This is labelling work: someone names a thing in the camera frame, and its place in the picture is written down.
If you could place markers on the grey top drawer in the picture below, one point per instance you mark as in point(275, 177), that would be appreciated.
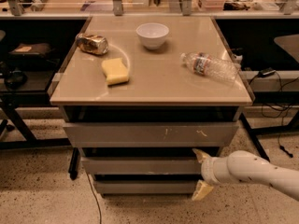
point(151, 126)

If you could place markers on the beige top drawer cabinet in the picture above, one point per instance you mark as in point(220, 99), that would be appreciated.
point(157, 77)

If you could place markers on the dark pouch on shelf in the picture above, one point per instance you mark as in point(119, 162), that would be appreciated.
point(39, 50)

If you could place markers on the white bowl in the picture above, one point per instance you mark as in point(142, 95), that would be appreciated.
point(152, 35)

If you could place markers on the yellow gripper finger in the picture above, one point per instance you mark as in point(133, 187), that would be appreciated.
point(202, 190)
point(201, 155)

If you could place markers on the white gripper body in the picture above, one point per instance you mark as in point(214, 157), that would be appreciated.
point(207, 171)

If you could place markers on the crushed metal can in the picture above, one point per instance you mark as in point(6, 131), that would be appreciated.
point(94, 44)

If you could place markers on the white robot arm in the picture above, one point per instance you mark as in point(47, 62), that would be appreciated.
point(243, 167)

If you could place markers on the yellow sponge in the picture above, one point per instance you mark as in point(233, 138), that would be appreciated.
point(115, 71)

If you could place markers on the black headphones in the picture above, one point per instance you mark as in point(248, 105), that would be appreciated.
point(15, 79)

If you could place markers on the clear plastic water bottle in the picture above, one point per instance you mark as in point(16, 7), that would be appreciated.
point(205, 65)

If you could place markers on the grey drawer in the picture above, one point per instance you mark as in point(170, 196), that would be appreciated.
point(151, 126)
point(145, 184)
point(140, 161)

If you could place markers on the black table frame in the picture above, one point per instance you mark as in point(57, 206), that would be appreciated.
point(10, 101)
point(286, 98)

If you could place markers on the black power adapter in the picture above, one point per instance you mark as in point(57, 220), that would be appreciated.
point(267, 72)

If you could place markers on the black left table frame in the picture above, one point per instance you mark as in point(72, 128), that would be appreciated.
point(10, 101)

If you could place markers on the black right table frame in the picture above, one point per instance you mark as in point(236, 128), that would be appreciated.
point(286, 98)

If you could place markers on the grey bottom drawer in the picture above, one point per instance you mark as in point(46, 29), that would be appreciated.
point(145, 184)

